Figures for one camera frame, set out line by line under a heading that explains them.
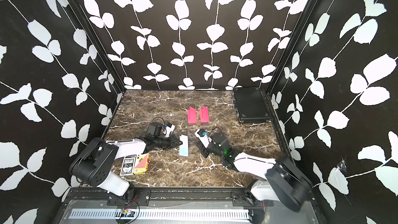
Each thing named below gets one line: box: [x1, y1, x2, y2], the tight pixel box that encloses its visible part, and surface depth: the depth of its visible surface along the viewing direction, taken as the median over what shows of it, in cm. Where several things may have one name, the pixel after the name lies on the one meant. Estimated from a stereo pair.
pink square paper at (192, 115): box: [187, 106, 197, 124], surface depth 107 cm
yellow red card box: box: [132, 152, 150, 175], surface depth 85 cm
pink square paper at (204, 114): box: [199, 105, 210, 123], surface depth 106 cm
